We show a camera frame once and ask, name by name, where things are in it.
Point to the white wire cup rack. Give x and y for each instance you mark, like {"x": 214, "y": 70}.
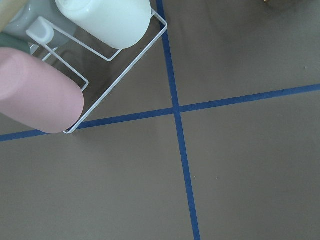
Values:
{"x": 42, "y": 28}

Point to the grey-green cup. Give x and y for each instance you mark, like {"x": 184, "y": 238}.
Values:
{"x": 31, "y": 12}

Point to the pink cup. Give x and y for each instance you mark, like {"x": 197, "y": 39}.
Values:
{"x": 36, "y": 94}

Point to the white cup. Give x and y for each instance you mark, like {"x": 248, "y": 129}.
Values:
{"x": 118, "y": 23}

